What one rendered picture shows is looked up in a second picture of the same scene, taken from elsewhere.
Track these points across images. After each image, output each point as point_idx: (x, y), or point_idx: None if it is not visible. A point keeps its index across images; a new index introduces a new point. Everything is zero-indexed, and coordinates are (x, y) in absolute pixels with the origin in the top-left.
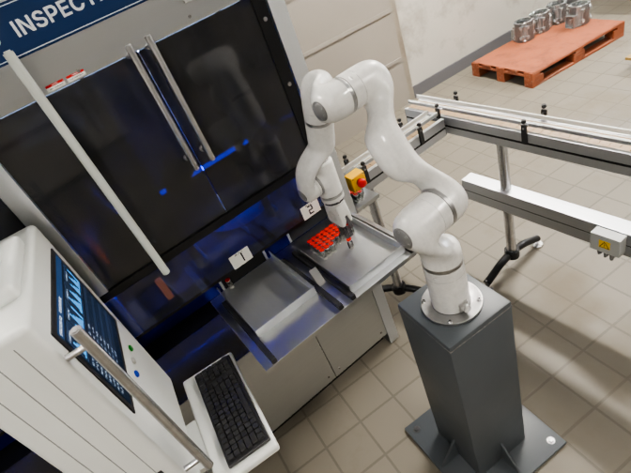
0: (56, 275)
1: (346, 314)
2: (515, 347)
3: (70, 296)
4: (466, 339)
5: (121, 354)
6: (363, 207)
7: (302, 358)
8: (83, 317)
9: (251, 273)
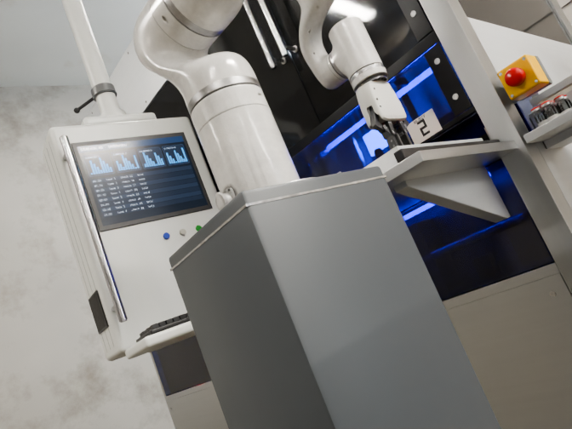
0: (151, 139)
1: (523, 365)
2: (311, 379)
3: (149, 154)
4: (184, 252)
5: (164, 214)
6: (540, 133)
7: None
8: (140, 168)
9: None
